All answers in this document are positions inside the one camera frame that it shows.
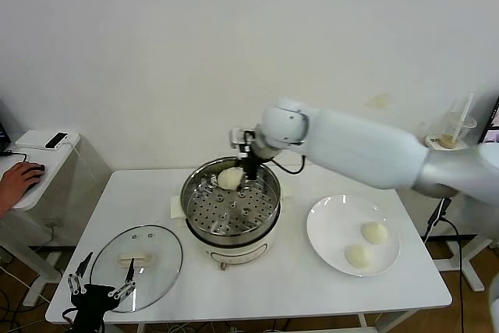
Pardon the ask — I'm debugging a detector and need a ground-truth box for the dark laptop lit screen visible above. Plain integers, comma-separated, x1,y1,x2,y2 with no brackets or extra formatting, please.
0,97,13,154

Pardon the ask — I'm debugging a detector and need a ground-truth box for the white steamed baozi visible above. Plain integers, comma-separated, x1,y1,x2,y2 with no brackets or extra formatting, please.
217,167,246,193
345,244,374,270
361,221,390,246

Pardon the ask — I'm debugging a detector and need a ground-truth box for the person's bare hand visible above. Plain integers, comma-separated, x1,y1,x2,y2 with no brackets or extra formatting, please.
2,161,47,209

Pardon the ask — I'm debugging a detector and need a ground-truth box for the black mouse cable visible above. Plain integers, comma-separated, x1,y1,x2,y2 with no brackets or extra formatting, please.
0,148,30,165

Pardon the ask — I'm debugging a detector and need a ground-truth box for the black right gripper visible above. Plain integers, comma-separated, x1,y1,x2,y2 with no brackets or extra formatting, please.
236,149,261,183

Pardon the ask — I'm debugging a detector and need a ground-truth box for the black laptop beside cup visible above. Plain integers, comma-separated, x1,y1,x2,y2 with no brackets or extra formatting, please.
483,94,499,145

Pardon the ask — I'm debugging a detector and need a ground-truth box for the clear plastic drink cup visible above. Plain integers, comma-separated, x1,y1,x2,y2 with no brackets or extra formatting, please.
439,112,477,151

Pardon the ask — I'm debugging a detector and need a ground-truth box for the black power cable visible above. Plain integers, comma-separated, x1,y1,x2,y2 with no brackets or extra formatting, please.
423,198,469,333

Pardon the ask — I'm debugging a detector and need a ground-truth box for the person's bare forearm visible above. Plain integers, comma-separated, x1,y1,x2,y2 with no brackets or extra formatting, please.
0,182,15,219

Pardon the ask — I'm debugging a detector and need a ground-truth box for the glass lid cream handle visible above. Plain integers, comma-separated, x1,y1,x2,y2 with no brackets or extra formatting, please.
90,224,184,313

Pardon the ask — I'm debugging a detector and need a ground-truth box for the stainless steel steamer basket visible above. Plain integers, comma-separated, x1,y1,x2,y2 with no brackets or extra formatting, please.
170,156,293,236

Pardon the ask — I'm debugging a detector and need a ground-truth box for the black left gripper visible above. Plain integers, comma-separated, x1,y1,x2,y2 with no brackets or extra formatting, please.
67,253,137,333

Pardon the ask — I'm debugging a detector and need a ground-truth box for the black and white phone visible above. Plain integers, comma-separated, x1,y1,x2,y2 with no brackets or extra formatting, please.
45,132,70,150

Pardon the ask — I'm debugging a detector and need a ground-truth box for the white desk with mouse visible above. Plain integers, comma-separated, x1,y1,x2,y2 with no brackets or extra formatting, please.
0,129,114,306

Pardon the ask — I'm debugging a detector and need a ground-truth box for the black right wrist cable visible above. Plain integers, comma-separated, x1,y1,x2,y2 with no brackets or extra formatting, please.
271,152,309,175

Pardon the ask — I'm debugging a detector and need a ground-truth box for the round white plate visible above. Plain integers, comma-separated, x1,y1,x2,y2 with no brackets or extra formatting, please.
306,193,402,278

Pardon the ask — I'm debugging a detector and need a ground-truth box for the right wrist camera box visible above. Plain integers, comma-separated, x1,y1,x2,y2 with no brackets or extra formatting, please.
228,128,255,151

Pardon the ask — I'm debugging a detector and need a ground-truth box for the cream electric cooker base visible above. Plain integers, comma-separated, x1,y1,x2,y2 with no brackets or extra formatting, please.
171,211,282,271

